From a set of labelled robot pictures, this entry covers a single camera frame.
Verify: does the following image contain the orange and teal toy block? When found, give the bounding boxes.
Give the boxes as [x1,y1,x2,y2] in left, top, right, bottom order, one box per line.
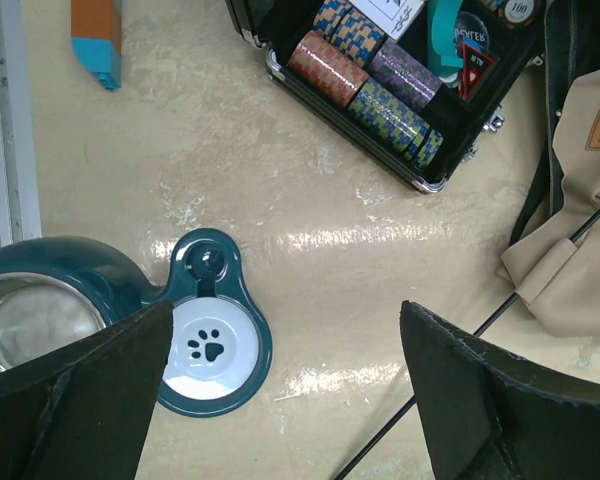
[71,0,122,91]

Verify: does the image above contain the orange blue poker chip roll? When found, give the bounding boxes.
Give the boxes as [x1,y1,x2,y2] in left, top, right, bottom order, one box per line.
[312,0,387,69]

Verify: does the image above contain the red poker chip roll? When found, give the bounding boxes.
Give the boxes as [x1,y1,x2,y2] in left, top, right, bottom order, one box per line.
[287,30,369,108]

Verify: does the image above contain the green blue poker chip roll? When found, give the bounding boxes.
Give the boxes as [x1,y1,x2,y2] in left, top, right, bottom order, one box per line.
[348,78,444,170]

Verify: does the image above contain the beige fabric pet tent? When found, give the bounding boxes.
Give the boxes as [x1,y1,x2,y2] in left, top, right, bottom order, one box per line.
[501,1,600,337]

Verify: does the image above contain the red black triangle badge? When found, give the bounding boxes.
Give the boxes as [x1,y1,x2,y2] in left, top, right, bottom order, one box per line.
[460,43,497,102]

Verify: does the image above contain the teal double pet bowl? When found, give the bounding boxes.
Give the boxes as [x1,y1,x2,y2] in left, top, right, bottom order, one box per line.
[0,228,273,418]

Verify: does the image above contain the black poker chip case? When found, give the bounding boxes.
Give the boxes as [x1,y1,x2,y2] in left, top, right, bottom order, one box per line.
[227,0,546,193]

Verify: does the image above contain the clear dealer button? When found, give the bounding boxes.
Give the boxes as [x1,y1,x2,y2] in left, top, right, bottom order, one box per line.
[454,10,490,54]

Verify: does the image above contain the black tent pole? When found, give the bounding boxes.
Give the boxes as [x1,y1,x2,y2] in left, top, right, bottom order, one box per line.
[334,208,600,480]

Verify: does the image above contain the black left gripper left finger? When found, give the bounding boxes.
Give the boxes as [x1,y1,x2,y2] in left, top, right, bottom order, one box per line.
[0,301,173,479]

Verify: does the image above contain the teal plastic clip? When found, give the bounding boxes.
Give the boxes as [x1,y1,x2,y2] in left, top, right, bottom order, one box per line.
[427,0,464,77]

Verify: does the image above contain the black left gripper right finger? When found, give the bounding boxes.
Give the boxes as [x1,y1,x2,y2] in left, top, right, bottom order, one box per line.
[400,301,600,479]

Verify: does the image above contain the white playing card deck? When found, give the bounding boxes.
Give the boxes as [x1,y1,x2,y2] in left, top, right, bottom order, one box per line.
[350,0,426,41]

